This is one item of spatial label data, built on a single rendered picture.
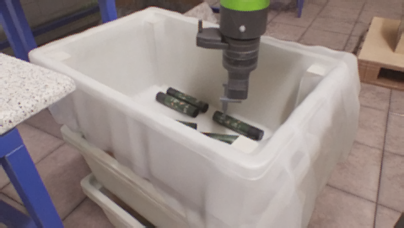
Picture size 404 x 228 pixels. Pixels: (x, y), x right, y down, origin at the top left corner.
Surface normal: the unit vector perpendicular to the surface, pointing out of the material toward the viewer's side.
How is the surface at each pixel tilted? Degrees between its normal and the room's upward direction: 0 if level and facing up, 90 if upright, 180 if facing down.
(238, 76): 101
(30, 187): 90
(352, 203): 0
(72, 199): 0
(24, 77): 0
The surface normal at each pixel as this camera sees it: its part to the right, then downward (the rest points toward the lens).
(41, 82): 0.00, -0.80
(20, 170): 0.87, 0.29
